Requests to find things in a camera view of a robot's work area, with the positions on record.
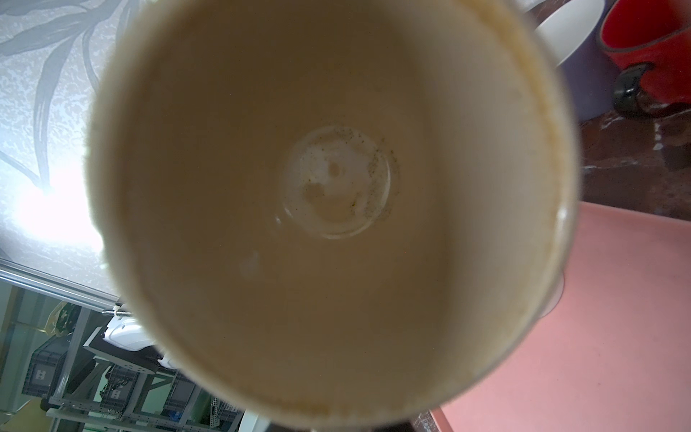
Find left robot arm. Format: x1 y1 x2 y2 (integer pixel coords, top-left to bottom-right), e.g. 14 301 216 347
103 313 178 370

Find red mug black handle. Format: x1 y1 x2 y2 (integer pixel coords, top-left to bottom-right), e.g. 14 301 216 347
597 0 690 119

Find lavender ceramic mug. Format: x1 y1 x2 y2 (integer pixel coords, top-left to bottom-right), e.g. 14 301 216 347
536 0 619 122

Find pink plastic tray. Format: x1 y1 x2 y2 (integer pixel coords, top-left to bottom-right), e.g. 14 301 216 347
433 203 690 431

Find cream speckled squat mug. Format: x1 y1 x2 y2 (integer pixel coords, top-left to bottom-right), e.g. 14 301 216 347
86 1 581 431

